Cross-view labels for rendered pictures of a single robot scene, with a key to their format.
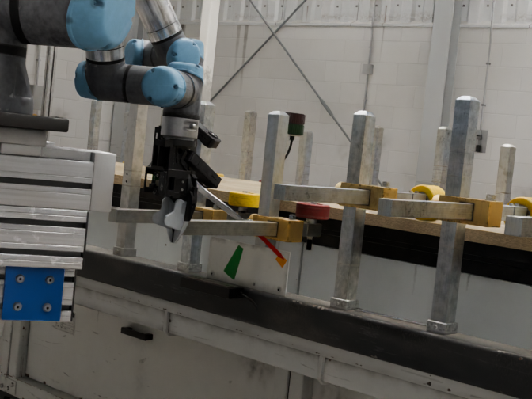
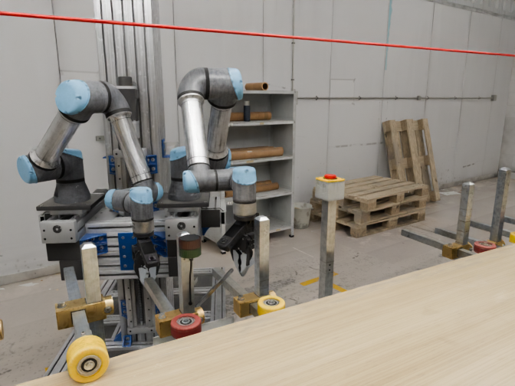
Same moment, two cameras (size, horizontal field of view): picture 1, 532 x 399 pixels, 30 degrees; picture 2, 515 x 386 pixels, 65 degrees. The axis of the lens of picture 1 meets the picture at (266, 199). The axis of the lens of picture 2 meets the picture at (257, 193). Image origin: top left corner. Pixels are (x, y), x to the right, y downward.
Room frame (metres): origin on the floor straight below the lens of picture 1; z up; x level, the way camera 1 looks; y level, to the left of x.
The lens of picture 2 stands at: (2.83, -0.98, 1.48)
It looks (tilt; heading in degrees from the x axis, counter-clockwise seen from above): 13 degrees down; 108
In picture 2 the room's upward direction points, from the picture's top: straight up
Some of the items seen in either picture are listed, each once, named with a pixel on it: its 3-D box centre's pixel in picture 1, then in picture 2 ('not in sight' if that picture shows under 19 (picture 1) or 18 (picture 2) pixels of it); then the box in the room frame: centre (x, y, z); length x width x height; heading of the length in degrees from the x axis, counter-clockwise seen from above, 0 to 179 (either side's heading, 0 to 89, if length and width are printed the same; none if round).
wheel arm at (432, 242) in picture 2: not in sight; (441, 246); (3.08, 0.92, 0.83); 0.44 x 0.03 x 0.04; 137
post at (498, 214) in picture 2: not in sight; (498, 218); (3.32, 1.08, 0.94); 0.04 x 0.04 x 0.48; 47
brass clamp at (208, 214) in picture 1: (200, 217); (255, 302); (2.45, 0.16, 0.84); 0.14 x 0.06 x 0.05; 47
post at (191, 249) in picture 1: (196, 197); (261, 287); (2.47, 0.17, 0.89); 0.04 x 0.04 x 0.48; 47
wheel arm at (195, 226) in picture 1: (252, 229); (165, 309); (2.20, 0.02, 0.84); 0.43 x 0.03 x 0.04; 137
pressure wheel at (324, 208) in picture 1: (311, 226); (186, 338); (2.35, -0.11, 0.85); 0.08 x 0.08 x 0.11
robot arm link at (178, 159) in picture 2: not in sight; (185, 161); (1.96, 0.64, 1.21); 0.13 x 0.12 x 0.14; 34
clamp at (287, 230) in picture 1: (275, 227); (180, 321); (2.28, -0.03, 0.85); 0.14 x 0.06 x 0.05; 47
